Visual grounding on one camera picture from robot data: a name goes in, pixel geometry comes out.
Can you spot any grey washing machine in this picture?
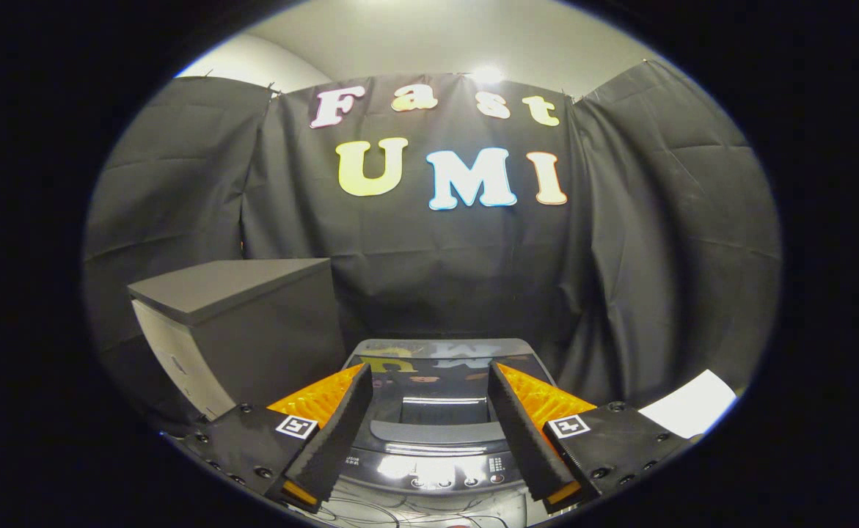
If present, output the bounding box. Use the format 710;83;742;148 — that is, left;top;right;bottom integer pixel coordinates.
326;339;562;525

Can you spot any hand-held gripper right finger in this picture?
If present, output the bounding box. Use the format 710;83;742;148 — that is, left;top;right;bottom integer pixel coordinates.
486;362;696;514

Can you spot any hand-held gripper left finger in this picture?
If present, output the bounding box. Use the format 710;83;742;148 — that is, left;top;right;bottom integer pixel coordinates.
180;363;376;513

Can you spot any white sheet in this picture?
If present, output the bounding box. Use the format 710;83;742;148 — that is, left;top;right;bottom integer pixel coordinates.
638;369;738;439

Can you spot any black backdrop cloth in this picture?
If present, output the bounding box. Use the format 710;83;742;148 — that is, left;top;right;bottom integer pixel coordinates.
83;59;782;426

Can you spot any dark grey cabinet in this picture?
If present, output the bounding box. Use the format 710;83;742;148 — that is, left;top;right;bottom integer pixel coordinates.
127;257;348;422

